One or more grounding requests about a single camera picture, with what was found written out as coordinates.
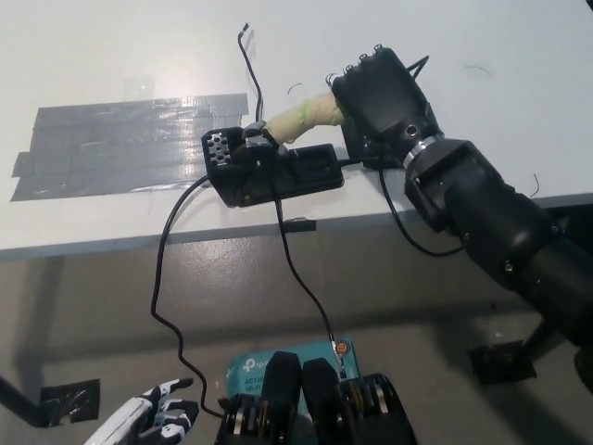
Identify thick black power cable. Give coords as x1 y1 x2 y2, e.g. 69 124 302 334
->
150 175 228 418

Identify black robot torso blocks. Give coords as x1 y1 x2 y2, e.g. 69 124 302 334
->
213 350 418 445

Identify black floor tape patch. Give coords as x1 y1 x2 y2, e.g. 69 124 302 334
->
467 339 537 387
40 378 102 425

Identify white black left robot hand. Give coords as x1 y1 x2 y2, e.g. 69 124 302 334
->
85 377 200 445

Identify black soldering station base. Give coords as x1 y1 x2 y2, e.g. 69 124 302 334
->
201 121 346 209

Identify large grey tape patch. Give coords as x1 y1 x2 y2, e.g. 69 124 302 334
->
8 92 249 203

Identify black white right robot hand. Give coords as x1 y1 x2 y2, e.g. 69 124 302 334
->
325 43 447 162

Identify grey table leg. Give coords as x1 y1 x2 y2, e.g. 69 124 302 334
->
18 258 64 387

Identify beige-taped soldering iron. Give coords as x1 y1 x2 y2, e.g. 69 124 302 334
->
266 91 347 145

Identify black soldering iron cable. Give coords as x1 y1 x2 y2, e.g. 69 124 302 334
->
334 55 467 258

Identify thin black wire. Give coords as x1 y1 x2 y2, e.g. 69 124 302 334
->
236 21 349 378

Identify teal router box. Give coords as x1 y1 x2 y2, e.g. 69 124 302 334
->
225 338 361 413

